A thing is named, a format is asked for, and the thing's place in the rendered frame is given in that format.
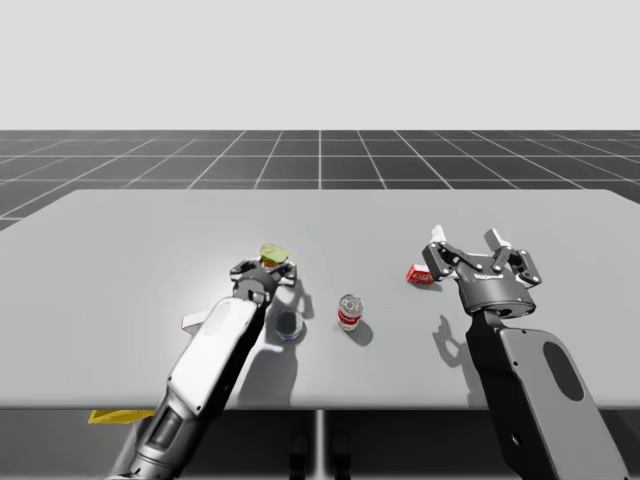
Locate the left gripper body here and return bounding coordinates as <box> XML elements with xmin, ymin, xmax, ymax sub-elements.
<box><xmin>231</xmin><ymin>268</ymin><xmax>282</xmax><ymax>306</ymax></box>

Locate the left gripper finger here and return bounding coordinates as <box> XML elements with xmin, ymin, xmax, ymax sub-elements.
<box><xmin>276</xmin><ymin>259</ymin><xmax>300</xmax><ymax>288</ymax></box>
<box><xmin>229</xmin><ymin>258</ymin><xmax>265</xmax><ymax>281</ymax></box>

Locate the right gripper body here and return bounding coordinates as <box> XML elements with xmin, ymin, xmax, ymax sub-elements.
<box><xmin>456</xmin><ymin>268</ymin><xmax>538</xmax><ymax>322</ymax></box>

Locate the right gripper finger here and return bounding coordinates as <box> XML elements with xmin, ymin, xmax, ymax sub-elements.
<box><xmin>421</xmin><ymin>224</ymin><xmax>477</xmax><ymax>285</ymax></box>
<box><xmin>482</xmin><ymin>227</ymin><xmax>543</xmax><ymax>290</ymax></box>

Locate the green and blue rectangular can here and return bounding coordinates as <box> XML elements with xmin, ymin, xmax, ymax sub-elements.
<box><xmin>259</xmin><ymin>242</ymin><xmax>291</xmax><ymax>270</ymax></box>

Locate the blue flat can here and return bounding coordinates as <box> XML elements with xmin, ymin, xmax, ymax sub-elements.
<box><xmin>273</xmin><ymin>311</ymin><xmax>306</xmax><ymax>343</ymax></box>

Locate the red and white can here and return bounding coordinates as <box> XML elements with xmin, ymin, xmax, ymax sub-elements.
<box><xmin>336</xmin><ymin>293</ymin><xmax>364</xmax><ymax>333</ymax></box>

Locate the red and white carton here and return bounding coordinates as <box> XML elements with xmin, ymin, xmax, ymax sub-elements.
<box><xmin>180</xmin><ymin>309</ymin><xmax>215</xmax><ymax>338</ymax></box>

